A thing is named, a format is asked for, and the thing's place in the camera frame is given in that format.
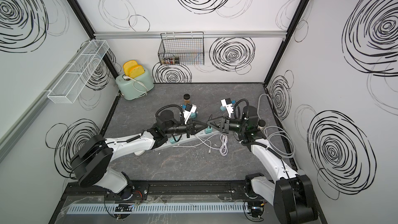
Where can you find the mint green toaster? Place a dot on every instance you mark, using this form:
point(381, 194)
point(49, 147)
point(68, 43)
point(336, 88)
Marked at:
point(134, 88)

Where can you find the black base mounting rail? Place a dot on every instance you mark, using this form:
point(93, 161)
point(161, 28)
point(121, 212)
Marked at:
point(143, 189)

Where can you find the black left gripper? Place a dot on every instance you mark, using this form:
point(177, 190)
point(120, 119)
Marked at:
point(190, 128)

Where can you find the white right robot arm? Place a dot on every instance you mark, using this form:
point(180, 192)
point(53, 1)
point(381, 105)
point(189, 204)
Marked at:
point(291, 194)

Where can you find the black wire wall basket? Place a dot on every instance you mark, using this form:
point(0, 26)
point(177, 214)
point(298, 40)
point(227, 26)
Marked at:
point(182, 48)

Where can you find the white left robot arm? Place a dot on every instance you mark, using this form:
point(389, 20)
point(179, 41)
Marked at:
point(90, 164)

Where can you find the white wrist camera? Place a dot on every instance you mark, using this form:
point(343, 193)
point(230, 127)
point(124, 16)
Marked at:
point(227, 105)
point(188, 111)

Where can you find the white wire wall shelf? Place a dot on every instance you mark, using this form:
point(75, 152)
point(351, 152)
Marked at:
point(87, 70)

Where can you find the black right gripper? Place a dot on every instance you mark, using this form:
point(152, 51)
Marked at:
point(221, 127)

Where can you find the rear yellow toast slice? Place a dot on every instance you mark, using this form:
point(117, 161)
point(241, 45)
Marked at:
point(128, 65)

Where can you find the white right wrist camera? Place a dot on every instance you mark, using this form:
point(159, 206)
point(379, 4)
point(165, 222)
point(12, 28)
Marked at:
point(227, 105)

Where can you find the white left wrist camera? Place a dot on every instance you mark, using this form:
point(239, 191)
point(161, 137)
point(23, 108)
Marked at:
point(188, 111)

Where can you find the front yellow toast slice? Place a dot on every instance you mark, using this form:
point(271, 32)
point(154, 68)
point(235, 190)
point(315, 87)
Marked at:
point(136, 71)

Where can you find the clear jar black lid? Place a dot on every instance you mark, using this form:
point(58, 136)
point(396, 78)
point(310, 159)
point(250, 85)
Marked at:
point(261, 124)

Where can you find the yellow toast slice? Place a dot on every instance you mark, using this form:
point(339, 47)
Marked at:
point(128, 65)
point(136, 71)

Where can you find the brown spice bottle black lid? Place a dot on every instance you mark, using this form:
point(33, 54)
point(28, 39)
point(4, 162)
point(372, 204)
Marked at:
point(187, 99)

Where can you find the white slotted cable duct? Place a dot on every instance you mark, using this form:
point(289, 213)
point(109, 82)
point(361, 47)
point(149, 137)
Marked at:
point(156, 208)

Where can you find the white power strip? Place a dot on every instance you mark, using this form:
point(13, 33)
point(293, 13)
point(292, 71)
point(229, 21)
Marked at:
point(184, 139)

